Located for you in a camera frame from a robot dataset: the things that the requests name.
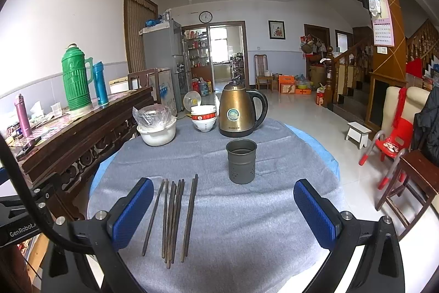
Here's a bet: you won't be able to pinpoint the dark carved wooden sideboard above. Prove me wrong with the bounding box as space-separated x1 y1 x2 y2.
19 87 153 220

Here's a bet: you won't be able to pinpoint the brown wooden chair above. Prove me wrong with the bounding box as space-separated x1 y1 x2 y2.
376 149 438 241

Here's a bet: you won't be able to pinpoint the small white stool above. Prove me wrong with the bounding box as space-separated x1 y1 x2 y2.
345 122 371 149

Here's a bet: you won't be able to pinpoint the grey table cloth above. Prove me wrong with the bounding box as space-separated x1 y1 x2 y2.
88 119 342 292

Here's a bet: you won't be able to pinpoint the red plastic child chair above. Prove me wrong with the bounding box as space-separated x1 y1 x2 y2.
359 117 415 191

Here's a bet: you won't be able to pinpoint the grey metal utensil holder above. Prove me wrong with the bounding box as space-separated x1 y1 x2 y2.
226 139 257 185

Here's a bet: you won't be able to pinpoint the white bowl with plastic bag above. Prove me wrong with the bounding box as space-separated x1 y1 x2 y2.
133 103 177 146

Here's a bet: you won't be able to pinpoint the purple water bottle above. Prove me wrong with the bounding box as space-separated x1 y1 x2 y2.
15 94 32 138

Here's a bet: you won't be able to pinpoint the stacked red white bowls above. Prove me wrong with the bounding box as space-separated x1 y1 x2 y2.
190 105 217 132

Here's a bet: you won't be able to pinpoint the blue thermos bottle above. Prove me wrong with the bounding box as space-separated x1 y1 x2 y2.
92 62 109 106

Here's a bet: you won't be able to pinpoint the black jacket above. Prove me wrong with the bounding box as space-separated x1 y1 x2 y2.
412 86 439 166

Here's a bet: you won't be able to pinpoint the gold electric kettle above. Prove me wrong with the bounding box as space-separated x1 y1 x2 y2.
219 76 269 138

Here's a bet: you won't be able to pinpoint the orange cardboard boxes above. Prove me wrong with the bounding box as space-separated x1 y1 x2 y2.
278 75 312 94

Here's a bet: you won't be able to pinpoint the white electric fan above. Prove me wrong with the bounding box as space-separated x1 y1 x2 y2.
182 91 202 117

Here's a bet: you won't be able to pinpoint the wooden stair railing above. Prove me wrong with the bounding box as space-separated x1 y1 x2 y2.
324 19 438 108

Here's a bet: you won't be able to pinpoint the green thermos jug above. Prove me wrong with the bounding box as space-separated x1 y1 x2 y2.
62 43 93 111

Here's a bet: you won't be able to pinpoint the grey refrigerator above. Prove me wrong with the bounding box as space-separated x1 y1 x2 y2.
138 19 190 112

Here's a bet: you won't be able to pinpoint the black cable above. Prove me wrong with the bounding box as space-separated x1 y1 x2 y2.
0 132 97 256

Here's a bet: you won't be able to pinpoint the wooden chair by wall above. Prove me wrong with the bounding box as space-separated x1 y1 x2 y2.
254 54 274 91

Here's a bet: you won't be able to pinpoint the wall calendar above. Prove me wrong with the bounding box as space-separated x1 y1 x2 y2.
368 0 394 47

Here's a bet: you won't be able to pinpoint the framed wall picture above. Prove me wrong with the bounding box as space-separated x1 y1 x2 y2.
269 20 286 40

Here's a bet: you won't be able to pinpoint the round wall clock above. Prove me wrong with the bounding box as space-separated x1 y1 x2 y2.
199 10 213 24

